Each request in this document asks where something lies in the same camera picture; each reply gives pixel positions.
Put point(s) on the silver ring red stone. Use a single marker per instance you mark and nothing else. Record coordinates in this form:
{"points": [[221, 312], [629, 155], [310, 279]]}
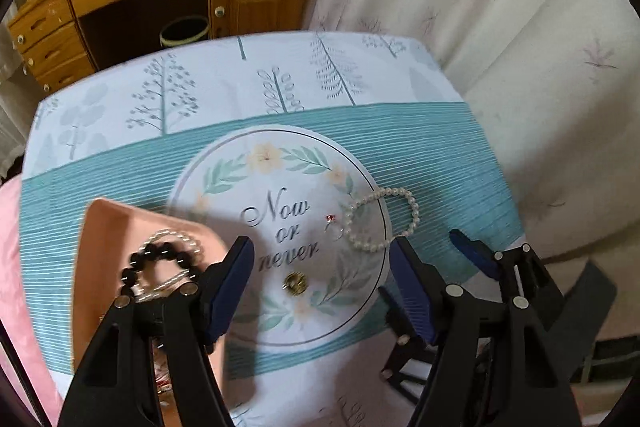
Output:
{"points": [[334, 227]]}

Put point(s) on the cream curtain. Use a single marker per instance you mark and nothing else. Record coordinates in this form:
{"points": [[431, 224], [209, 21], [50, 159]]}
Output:
{"points": [[555, 86]]}

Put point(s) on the teal white printed tablecloth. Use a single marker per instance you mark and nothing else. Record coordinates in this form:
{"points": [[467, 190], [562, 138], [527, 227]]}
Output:
{"points": [[264, 136]]}

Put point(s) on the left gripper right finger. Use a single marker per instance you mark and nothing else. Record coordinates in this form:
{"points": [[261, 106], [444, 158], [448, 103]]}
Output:
{"points": [[494, 365]]}

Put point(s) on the waste bin under desk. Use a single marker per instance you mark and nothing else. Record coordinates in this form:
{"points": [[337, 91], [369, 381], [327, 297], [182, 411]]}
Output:
{"points": [[184, 30]]}

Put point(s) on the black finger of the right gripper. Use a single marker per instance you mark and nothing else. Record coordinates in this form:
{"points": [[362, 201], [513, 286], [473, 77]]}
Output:
{"points": [[408, 347], [519, 273]]}

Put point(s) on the pink blanket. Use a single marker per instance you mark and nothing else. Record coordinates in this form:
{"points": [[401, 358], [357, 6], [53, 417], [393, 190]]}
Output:
{"points": [[14, 312]]}

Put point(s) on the round gold brooch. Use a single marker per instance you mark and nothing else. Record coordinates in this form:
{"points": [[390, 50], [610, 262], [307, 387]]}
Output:
{"points": [[295, 284]]}

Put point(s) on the pink jewelry box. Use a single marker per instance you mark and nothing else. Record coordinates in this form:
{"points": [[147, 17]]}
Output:
{"points": [[111, 232]]}

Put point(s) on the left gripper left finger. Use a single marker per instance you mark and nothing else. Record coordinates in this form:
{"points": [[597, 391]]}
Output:
{"points": [[115, 383]]}

